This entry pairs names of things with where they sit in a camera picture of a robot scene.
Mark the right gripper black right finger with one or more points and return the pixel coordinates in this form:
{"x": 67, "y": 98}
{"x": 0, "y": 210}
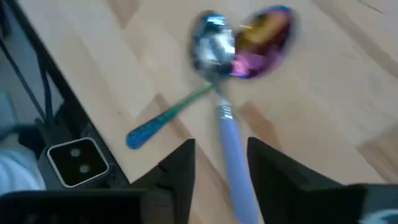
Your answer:
{"x": 295, "y": 193}

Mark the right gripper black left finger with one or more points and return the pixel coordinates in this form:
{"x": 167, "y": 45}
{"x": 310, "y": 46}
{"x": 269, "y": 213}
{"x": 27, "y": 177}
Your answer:
{"x": 174, "y": 174}

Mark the iridescent rainbow spoon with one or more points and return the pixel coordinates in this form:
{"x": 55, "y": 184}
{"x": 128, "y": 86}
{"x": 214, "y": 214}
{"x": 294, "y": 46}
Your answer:
{"x": 264, "y": 40}

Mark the black table frame rail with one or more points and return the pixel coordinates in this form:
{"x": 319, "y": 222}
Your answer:
{"x": 66, "y": 93}

